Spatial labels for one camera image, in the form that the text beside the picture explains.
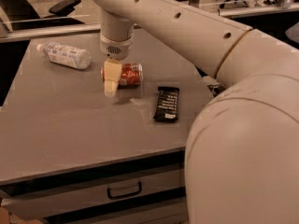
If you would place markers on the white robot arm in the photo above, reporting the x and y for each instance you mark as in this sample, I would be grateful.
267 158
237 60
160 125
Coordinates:
242 153

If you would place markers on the grey drawer cabinet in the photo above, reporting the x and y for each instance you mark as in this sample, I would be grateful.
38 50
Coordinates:
63 142

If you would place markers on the black drawer handle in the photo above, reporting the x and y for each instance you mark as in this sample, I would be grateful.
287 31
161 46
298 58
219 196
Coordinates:
124 190

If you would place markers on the red coke can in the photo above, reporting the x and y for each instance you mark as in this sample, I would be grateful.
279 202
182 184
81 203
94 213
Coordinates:
131 74

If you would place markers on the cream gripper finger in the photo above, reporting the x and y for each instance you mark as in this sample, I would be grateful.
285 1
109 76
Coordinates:
112 76

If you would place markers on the black office chair left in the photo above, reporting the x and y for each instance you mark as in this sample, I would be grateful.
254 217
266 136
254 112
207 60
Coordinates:
22 14

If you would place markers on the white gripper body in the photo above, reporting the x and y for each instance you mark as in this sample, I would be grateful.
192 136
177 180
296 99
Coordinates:
116 49

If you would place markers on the black snack bar wrapper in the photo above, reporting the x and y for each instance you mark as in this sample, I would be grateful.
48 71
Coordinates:
167 104

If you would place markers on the clear plastic water bottle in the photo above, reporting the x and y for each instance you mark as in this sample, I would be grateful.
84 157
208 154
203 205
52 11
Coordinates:
66 55

